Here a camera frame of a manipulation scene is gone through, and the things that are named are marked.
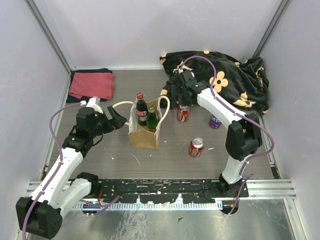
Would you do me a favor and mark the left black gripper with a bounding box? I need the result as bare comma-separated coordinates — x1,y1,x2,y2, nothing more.
90,105,127,138

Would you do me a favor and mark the red cola can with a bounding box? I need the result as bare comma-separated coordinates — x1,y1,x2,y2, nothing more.
188,137,205,158
177,105,191,123

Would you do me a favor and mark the glass cola bottle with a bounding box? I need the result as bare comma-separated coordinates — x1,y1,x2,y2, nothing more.
136,92,148,127

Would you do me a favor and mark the green glass bottle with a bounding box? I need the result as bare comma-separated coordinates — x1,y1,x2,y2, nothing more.
146,106,159,132

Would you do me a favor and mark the purple soda can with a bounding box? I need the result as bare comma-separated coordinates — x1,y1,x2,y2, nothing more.
208,114,221,129

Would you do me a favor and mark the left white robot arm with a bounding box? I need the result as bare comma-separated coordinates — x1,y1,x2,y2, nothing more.
15,106,127,240

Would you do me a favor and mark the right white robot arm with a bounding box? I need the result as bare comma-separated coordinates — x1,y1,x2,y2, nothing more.
171,70,262,197

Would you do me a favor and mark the folded red cloth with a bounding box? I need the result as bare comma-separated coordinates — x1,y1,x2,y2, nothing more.
69,72,115,100

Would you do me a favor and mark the red cola can front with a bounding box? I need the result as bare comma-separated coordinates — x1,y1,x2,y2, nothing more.
188,137,205,158

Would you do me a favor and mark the black floral fleece blanket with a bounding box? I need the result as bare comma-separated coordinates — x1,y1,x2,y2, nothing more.
159,51,269,115

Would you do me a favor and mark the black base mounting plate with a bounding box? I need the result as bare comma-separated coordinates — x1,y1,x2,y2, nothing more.
85,179,240,204

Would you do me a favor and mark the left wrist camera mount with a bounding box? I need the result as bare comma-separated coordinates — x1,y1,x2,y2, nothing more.
80,96,104,114

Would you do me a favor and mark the white slotted cable duct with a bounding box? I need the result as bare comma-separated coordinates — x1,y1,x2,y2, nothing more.
72,201,223,211

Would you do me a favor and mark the aluminium frame rail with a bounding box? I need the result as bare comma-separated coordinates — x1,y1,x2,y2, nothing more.
24,178,298,201

